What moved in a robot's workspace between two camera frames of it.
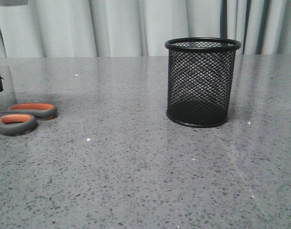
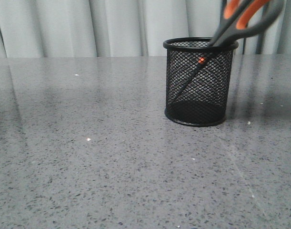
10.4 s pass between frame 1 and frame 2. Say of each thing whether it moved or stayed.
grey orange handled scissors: moved
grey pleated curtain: stayed
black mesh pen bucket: stayed
